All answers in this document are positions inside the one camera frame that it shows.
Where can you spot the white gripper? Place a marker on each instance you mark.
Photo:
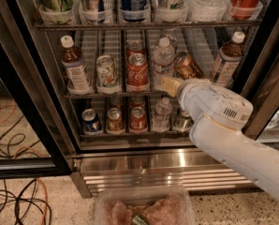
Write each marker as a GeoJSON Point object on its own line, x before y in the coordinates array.
{"type": "Point", "coordinates": [212, 102]}

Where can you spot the orange soda can shelf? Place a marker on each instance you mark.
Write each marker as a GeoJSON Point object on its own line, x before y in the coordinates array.
{"type": "Point", "coordinates": [186, 67]}

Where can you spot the clear water bottle shelf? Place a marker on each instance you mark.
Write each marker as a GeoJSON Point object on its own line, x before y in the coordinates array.
{"type": "Point", "coordinates": [163, 56]}

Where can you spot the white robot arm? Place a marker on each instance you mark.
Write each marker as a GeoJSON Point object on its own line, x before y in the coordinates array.
{"type": "Point", "coordinates": [254, 160]}

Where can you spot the red cola can front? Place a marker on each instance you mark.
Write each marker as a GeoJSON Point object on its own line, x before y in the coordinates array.
{"type": "Point", "coordinates": [137, 69]}

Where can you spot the red can bottom shelf behind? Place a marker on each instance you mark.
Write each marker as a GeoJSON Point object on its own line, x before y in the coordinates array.
{"type": "Point", "coordinates": [138, 101]}

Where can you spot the green silver can bottom shelf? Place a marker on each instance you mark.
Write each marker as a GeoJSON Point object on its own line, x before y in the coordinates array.
{"type": "Point", "coordinates": [183, 120]}

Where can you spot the small water bottle bottom shelf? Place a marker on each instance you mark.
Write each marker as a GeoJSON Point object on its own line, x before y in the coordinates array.
{"type": "Point", "coordinates": [161, 115]}

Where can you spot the red can bottom shelf front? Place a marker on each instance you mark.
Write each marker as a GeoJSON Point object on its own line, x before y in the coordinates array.
{"type": "Point", "coordinates": [138, 118]}

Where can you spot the red cola can behind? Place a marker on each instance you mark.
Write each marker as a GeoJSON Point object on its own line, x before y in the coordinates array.
{"type": "Point", "coordinates": [134, 46]}

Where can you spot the gold can bottom shelf behind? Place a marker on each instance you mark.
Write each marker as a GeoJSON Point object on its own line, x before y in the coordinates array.
{"type": "Point", "coordinates": [116, 102]}

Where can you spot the gold can shelf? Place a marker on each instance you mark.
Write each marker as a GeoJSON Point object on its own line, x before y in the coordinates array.
{"type": "Point", "coordinates": [116, 102]}
{"type": "Point", "coordinates": [115, 119]}

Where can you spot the white green soda can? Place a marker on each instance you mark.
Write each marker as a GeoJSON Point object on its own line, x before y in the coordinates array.
{"type": "Point", "coordinates": [107, 72]}

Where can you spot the gold can bottom shelf front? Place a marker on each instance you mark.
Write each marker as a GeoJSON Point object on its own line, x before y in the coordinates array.
{"type": "Point", "coordinates": [115, 119]}

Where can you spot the blue can bottom shelf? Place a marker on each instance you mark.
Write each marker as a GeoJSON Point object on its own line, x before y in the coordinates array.
{"type": "Point", "coordinates": [91, 122]}

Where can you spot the large water bottle top shelf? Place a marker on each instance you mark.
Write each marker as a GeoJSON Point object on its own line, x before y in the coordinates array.
{"type": "Point", "coordinates": [207, 10]}

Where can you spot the right glass fridge door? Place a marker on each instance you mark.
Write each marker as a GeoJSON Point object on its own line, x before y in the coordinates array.
{"type": "Point", "coordinates": [262, 86]}

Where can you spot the glass fridge door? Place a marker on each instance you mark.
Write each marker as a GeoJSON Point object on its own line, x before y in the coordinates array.
{"type": "Point", "coordinates": [24, 56]}
{"type": "Point", "coordinates": [262, 86]}

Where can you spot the red cola can top shelf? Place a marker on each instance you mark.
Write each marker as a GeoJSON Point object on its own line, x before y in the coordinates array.
{"type": "Point", "coordinates": [242, 9]}

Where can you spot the stainless steel fridge base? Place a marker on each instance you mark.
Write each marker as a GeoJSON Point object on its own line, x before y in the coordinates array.
{"type": "Point", "coordinates": [187, 167]}

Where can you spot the left glass fridge door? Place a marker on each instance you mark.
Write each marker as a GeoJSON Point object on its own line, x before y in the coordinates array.
{"type": "Point", "coordinates": [24, 56]}

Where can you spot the right brown tea bottle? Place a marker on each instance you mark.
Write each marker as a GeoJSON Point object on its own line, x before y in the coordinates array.
{"type": "Point", "coordinates": [227, 60]}

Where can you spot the brown tea bottle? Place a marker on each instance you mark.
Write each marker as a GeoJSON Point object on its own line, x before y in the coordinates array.
{"type": "Point", "coordinates": [73, 62]}
{"type": "Point", "coordinates": [227, 60]}

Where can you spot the left brown tea bottle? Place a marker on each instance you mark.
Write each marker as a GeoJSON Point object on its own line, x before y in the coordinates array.
{"type": "Point", "coordinates": [73, 62]}

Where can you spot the clear plastic food container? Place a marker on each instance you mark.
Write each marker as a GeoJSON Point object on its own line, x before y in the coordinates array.
{"type": "Point", "coordinates": [157, 205]}

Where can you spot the top wire shelf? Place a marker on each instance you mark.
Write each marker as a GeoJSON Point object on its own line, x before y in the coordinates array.
{"type": "Point", "coordinates": [145, 26]}

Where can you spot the wire shelf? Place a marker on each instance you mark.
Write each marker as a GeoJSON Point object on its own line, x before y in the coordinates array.
{"type": "Point", "coordinates": [145, 26]}
{"type": "Point", "coordinates": [123, 94]}

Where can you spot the middle wire shelf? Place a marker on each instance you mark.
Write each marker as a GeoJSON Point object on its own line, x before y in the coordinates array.
{"type": "Point", "coordinates": [123, 94]}

